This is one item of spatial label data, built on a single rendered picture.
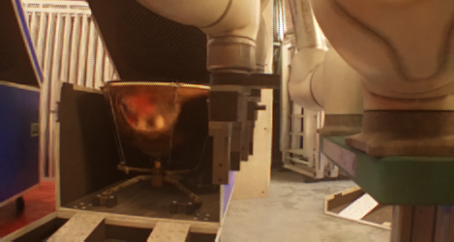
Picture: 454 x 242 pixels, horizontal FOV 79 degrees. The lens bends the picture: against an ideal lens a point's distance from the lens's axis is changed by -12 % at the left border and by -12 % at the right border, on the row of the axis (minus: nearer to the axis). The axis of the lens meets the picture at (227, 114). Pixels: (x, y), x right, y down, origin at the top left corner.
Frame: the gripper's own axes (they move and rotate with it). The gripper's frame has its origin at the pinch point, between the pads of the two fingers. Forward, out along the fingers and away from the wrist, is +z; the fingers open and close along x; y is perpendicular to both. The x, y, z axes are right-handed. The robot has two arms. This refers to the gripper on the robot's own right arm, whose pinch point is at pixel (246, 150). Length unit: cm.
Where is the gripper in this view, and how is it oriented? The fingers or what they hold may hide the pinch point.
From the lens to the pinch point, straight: 85.7
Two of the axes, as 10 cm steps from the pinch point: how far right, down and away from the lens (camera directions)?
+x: 1.8, 0.2, 9.8
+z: -0.2, 10.0, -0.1
